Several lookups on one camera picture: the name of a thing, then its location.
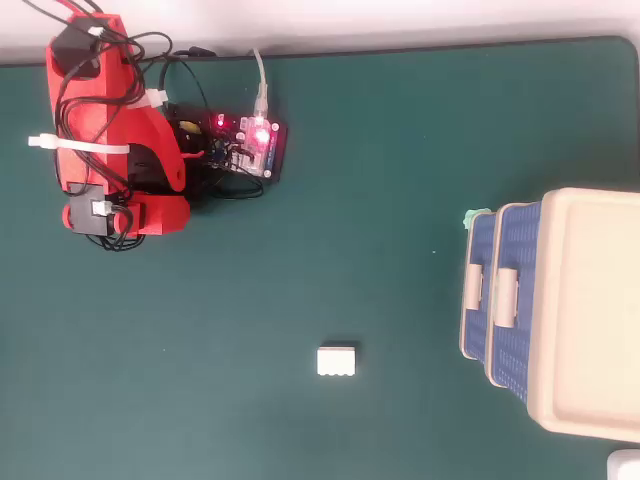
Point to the controller circuit board black base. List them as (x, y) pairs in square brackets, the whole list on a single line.
[(255, 145)]

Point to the small white cube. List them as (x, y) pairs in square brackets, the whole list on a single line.
[(337, 361)]

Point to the dark green table mat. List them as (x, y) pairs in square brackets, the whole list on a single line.
[(300, 250)]

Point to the white zip tie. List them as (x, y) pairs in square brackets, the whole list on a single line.
[(80, 145), (150, 99)]

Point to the beige plastic drawer cabinet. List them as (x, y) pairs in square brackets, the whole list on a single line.
[(595, 310)]

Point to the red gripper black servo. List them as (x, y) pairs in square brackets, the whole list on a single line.
[(92, 215)]

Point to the white object at edge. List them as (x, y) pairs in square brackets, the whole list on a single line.
[(625, 466)]

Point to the small green object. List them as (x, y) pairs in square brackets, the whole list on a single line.
[(470, 218)]

